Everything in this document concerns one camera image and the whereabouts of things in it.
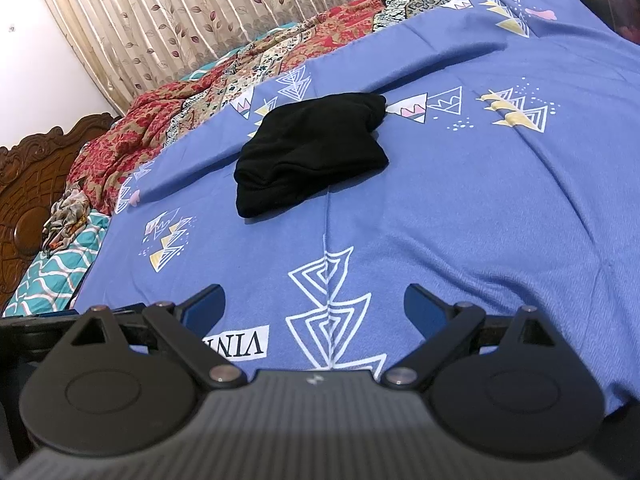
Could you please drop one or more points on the grey floral cloth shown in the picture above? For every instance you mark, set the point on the grey floral cloth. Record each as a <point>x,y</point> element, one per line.
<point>65,220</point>

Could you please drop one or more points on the beige floral curtain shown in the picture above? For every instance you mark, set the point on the beige floral curtain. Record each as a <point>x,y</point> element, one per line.
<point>200,20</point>

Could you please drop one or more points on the red patterned blanket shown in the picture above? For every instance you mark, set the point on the red patterned blanket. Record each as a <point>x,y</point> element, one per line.
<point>150,125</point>

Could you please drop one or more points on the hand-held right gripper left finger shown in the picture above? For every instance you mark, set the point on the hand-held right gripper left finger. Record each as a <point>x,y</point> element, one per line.
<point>204,302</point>

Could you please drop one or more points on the carved wooden headboard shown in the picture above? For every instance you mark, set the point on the carved wooden headboard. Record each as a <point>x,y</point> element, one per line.
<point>30,185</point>

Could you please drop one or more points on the dark furniture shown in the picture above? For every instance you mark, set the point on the dark furniture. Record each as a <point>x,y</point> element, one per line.
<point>610,0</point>

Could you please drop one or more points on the black pants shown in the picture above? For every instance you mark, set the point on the black pants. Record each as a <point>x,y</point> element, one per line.
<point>310,155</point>

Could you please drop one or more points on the blue printed bedsheet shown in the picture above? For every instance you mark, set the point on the blue printed bedsheet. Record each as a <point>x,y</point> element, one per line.
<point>450,220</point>

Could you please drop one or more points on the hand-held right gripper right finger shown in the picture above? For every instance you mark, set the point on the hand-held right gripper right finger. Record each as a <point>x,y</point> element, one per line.
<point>422,305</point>

